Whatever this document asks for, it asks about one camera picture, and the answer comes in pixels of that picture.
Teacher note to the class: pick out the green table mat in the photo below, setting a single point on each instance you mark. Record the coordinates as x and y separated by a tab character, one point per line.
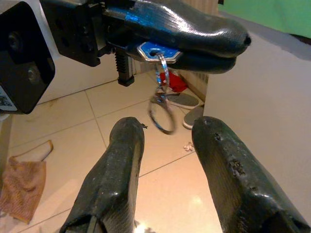
267	12

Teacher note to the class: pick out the red cloth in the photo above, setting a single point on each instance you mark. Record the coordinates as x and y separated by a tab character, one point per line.
176	82

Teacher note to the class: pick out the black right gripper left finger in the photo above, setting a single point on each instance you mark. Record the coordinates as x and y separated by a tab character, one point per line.
109	189

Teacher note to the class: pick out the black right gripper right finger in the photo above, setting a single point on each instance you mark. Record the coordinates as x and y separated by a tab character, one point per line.
238	189

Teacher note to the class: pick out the blue-headed silver key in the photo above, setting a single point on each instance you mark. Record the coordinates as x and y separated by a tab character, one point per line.
171	53

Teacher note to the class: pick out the white paper scrap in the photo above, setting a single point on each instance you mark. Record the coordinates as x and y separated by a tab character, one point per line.
189	146

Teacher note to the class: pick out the beige mesh bag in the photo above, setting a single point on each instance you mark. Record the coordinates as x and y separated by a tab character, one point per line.
22	184

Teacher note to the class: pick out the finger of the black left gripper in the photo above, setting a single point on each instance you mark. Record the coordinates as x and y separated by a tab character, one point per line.
209	65
189	29

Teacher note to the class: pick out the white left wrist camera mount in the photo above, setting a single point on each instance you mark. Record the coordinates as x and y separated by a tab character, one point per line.
24	60

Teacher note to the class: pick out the grey slipper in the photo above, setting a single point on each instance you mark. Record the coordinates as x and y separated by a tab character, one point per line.
184	100
193	116

